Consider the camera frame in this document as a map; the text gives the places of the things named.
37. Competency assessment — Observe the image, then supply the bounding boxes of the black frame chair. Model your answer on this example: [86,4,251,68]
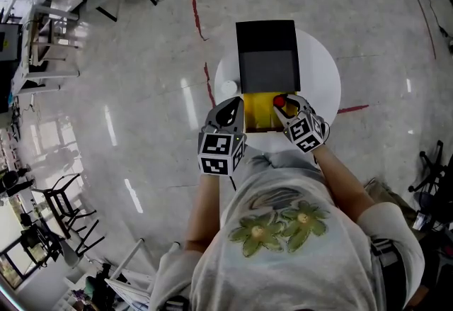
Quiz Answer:
[31,173,98,239]

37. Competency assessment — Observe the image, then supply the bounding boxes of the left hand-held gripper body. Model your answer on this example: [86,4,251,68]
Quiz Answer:
[197,123,248,177]

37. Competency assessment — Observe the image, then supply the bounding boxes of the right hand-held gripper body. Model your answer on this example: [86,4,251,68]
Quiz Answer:
[282,109,328,154]

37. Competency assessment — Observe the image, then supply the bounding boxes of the black strap buckle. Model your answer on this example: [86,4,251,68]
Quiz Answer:
[370,238,397,268]
[166,297,188,311]

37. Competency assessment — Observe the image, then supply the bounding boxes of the black and yellow box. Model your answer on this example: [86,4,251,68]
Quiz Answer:
[235,19,302,134]

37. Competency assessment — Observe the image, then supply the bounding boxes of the light grey trousers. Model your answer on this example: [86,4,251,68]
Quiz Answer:
[247,152,325,179]

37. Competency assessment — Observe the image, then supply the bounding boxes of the black tripod stand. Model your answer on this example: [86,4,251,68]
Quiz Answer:
[408,140,453,193]

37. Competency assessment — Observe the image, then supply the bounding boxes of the person's left forearm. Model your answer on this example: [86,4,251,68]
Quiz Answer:
[183,173,222,254]

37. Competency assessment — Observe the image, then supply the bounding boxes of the white flower-print t-shirt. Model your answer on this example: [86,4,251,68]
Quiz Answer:
[148,169,425,311]

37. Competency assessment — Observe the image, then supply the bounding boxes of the tablet with blue screen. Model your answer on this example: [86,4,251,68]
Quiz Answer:
[412,212,431,231]

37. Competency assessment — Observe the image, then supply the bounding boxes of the white frame rack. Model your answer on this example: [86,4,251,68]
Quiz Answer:
[12,4,81,94]

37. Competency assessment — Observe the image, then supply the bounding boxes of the white board frame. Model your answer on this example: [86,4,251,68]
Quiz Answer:
[104,238,181,303]

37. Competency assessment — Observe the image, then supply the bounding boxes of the black cabinet with yellow label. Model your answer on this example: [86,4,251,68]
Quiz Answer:
[0,22,23,62]

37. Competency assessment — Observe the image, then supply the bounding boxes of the person's right forearm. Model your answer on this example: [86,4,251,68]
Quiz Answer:
[314,145,376,224]

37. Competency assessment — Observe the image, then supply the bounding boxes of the small white round lid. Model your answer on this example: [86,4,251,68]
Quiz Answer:
[221,79,239,96]

